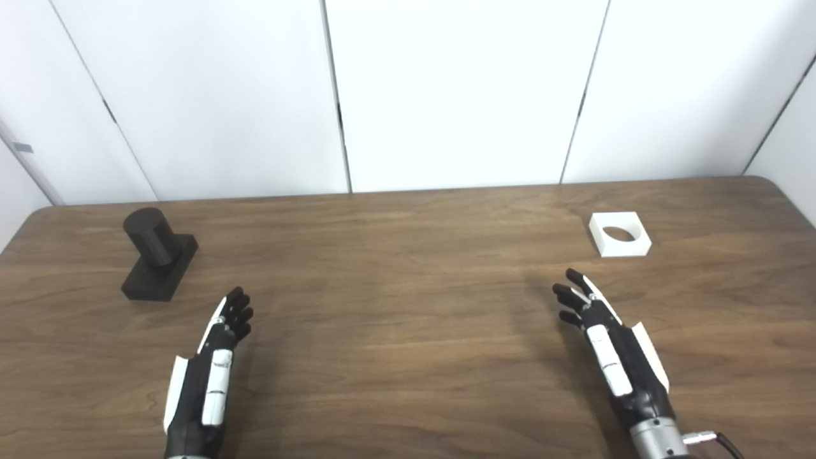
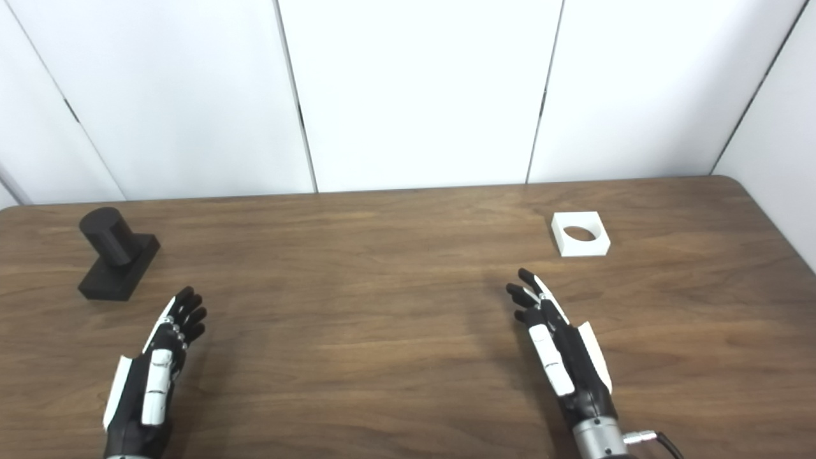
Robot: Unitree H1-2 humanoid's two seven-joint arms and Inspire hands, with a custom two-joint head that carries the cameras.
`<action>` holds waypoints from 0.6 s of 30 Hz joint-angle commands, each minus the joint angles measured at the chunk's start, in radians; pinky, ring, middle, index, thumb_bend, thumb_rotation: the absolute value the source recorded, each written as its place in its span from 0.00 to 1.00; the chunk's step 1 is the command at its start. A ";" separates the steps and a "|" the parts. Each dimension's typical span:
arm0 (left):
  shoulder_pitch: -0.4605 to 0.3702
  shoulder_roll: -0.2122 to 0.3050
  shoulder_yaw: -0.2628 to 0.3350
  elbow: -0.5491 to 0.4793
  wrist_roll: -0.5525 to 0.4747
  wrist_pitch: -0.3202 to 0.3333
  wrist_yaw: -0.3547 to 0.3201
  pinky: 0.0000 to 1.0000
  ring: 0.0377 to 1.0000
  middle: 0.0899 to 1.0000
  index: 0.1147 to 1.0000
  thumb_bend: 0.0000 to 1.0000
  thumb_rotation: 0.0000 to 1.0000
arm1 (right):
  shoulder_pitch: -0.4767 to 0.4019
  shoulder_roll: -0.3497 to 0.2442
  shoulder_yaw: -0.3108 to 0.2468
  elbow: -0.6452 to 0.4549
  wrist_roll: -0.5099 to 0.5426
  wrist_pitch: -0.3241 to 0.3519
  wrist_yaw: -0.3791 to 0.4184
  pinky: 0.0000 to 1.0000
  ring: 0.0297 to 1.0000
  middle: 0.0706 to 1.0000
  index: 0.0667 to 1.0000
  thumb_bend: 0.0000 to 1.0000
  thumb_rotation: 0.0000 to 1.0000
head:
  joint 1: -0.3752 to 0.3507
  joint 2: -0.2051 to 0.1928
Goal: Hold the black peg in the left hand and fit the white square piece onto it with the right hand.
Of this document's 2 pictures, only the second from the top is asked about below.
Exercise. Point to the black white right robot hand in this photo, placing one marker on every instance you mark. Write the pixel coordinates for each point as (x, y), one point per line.
(577, 363)

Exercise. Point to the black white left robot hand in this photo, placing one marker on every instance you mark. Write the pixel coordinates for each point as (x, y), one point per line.
(137, 395)

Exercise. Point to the black peg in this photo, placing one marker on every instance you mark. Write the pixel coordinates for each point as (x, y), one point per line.
(115, 252)

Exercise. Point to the white square piece with hole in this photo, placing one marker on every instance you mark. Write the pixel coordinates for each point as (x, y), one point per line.
(583, 247)

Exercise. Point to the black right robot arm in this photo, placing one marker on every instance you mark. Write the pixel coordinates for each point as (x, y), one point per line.
(596, 441)

